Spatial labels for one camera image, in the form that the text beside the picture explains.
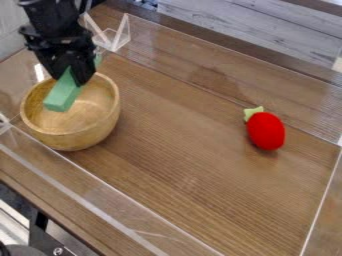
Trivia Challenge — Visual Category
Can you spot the red plush strawberry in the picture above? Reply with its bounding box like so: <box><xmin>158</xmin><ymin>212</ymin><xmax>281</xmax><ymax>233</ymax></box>
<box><xmin>244</xmin><ymin>106</ymin><xmax>286</xmax><ymax>151</ymax></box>

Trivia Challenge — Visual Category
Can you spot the clear acrylic tray wall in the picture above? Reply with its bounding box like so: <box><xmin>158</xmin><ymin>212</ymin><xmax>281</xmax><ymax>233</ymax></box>
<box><xmin>0</xmin><ymin>113</ymin><xmax>224</xmax><ymax>256</ymax></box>

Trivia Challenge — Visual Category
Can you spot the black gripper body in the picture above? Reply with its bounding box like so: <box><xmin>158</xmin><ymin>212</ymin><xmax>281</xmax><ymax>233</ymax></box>
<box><xmin>18</xmin><ymin>0</ymin><xmax>95</xmax><ymax>60</ymax></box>

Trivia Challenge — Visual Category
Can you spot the brown wooden bowl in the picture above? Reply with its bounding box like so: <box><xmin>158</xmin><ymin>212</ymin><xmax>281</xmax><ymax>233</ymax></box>
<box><xmin>21</xmin><ymin>72</ymin><xmax>121</xmax><ymax>151</ymax></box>

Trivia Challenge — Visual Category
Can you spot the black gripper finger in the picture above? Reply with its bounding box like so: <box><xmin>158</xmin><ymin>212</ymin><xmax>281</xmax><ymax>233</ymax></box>
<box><xmin>69</xmin><ymin>50</ymin><xmax>97</xmax><ymax>87</ymax></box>
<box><xmin>37</xmin><ymin>51</ymin><xmax>70</xmax><ymax>80</ymax></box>

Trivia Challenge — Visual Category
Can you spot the black metal table frame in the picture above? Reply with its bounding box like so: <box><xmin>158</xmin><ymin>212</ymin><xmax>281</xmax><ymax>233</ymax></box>
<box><xmin>29</xmin><ymin>211</ymin><xmax>78</xmax><ymax>256</ymax></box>

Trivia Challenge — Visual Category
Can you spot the clear acrylic corner bracket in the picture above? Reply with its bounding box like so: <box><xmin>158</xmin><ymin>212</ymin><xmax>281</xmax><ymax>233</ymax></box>
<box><xmin>83</xmin><ymin>13</ymin><xmax>132</xmax><ymax>52</ymax></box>

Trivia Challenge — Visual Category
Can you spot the green rectangular block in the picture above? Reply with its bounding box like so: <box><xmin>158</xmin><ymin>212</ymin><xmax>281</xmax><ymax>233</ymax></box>
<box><xmin>43</xmin><ymin>54</ymin><xmax>102</xmax><ymax>112</ymax></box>

